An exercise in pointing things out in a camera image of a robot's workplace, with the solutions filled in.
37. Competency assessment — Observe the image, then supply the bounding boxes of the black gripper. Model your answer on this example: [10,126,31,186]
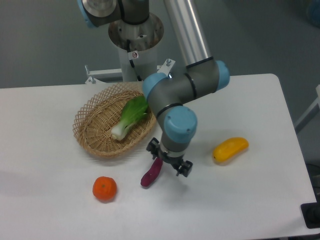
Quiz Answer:
[146,137,193,177]

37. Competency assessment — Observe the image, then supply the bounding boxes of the purple sweet potato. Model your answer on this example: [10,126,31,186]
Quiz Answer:
[140,157,163,188]

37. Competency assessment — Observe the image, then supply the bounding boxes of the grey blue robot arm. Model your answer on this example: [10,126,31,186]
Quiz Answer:
[77,0,230,177]

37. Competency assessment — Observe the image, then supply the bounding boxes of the yellow mango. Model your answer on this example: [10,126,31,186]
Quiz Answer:
[212,137,250,164]

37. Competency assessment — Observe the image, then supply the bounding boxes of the green bok choy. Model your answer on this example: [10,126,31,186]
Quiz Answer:
[111,95,148,141]

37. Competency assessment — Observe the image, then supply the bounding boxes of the orange tangerine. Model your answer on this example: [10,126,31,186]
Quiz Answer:
[92,176,117,202]

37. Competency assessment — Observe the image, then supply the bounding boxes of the woven wicker basket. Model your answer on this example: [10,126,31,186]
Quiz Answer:
[73,81,157,158]

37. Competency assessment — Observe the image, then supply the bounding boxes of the black box at table edge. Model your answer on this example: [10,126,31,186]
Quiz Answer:
[300,202,320,229]

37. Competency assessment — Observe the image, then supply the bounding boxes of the white metal base frame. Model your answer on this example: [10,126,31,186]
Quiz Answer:
[84,58,176,84]

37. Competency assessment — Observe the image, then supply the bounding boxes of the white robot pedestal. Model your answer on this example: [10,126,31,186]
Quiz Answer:
[108,13,164,82]

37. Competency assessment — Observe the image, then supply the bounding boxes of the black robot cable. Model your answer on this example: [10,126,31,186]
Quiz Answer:
[126,39,143,82]

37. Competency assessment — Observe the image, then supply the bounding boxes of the white frame at right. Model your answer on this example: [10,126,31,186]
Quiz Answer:
[294,85,320,134]

